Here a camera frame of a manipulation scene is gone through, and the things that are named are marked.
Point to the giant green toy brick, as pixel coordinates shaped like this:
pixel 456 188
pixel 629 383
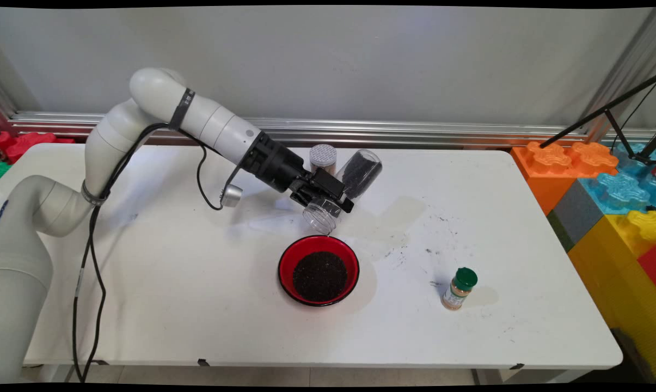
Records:
pixel 2 170

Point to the aluminium wall rail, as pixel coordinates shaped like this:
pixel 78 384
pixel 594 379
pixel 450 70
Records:
pixel 415 130

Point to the tall clear plastic jar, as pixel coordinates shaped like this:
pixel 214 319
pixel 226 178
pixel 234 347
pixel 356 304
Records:
pixel 319 218

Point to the black tripod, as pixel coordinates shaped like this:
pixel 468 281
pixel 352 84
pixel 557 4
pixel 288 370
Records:
pixel 605 108

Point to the giant orange toy brick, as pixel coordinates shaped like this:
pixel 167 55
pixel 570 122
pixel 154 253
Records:
pixel 548 158

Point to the giant light blue toy brick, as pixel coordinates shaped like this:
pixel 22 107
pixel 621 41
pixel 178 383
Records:
pixel 613 190
pixel 635 155

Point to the spice bottle with green cap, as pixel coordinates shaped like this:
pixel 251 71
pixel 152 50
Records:
pixel 458 291

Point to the giant yellow studded toy brick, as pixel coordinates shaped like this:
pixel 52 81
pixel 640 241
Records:
pixel 643 223

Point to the red bowl with black rim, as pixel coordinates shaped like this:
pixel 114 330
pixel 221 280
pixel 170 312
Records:
pixel 287 267

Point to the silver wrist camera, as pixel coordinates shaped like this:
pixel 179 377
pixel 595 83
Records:
pixel 231 195

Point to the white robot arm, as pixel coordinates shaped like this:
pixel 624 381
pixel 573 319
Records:
pixel 142 92

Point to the jar with white patterned lid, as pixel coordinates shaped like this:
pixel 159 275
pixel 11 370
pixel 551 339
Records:
pixel 323 155

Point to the giant red toy brick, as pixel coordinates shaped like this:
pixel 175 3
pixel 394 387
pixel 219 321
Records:
pixel 651 267
pixel 28 142

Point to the black seeds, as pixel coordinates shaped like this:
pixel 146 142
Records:
pixel 360 171
pixel 319 277

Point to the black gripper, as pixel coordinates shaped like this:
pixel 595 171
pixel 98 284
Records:
pixel 276 160

